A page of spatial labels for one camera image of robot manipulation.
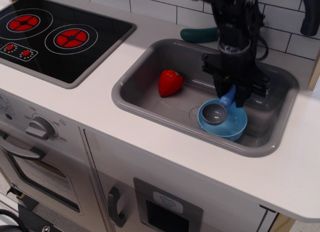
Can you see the black toy stove top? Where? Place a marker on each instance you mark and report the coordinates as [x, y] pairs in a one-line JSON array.
[[57, 43]]

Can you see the blue handled metal spoon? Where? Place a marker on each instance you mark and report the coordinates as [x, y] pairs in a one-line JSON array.
[[216, 113]]

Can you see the red toy strawberry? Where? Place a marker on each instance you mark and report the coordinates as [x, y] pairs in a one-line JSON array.
[[169, 82]]

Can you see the grey oven dial knob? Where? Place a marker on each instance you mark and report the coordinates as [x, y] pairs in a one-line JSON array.
[[40, 128]]

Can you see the grey cabinet door handle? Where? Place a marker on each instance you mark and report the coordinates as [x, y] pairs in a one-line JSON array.
[[117, 218]]

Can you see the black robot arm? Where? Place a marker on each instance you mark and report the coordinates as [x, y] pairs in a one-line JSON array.
[[239, 23]]

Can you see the grey oven door handle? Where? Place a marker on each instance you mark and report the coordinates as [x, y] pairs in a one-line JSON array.
[[29, 154]]

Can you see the light blue plastic bowl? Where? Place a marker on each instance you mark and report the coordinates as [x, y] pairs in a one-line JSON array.
[[232, 128]]

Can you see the teal green toy vegetable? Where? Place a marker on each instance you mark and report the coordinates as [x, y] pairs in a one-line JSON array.
[[200, 35]]

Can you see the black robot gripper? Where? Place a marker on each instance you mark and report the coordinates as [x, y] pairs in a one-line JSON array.
[[235, 66]]

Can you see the dark grey toy faucet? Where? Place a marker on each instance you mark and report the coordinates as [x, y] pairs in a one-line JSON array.
[[311, 22]]

